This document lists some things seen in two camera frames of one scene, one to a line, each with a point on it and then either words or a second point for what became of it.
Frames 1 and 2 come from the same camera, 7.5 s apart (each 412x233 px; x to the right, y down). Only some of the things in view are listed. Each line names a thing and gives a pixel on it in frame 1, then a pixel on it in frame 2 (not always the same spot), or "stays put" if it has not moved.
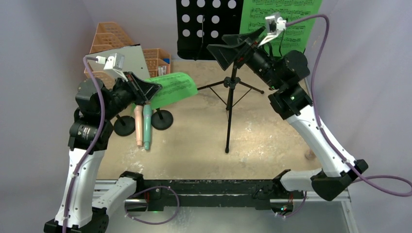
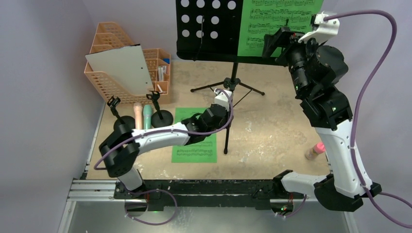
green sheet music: x=174 y=86 -> x=204 y=151
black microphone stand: x=162 y=120 stays put
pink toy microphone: x=139 y=116 stays put
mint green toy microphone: x=147 y=110 stays put
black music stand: x=199 y=23 stays put
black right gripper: x=246 y=54 -> x=283 y=44
